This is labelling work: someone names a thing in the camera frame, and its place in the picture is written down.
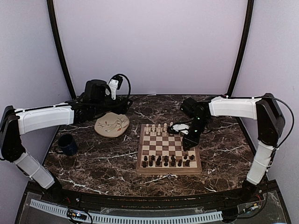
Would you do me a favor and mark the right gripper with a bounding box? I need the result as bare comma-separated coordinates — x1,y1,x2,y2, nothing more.
183,116,210,150

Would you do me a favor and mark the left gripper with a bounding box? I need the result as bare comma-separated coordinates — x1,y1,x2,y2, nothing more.
92,95,133,116

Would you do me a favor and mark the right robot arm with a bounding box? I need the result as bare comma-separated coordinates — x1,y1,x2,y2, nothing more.
167,93,295,203

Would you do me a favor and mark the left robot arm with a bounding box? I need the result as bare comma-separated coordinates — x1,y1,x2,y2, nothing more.
0,74,133,203

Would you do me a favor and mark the wooden chess board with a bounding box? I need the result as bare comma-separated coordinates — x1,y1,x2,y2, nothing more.
136,124,202,175

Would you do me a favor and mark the cream decorated ceramic plate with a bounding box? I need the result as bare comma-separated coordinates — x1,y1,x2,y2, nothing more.
94,112,129,138

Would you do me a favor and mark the dark blue mug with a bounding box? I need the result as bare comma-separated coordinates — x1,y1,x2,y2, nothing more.
55,133,78,156

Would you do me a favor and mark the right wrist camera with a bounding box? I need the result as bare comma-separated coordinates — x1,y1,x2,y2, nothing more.
171,124,189,134

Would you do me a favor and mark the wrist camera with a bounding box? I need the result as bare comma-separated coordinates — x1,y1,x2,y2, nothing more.
171,124,189,134
108,75,123,100

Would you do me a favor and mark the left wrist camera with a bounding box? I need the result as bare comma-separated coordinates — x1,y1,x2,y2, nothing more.
108,75,123,100

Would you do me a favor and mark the black front rail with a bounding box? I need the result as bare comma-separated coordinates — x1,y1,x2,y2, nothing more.
63,189,242,210

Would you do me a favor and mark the left black frame post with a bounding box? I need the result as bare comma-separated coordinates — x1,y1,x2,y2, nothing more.
46,0,76,99

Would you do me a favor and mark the black frame post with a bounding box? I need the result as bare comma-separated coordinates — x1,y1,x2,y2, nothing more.
46,0,76,99
227,0,255,96

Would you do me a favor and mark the white slotted cable duct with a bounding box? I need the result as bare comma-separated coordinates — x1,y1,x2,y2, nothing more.
29,199,223,224

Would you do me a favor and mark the right black frame post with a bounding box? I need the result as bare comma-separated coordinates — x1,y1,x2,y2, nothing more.
227,0,255,96

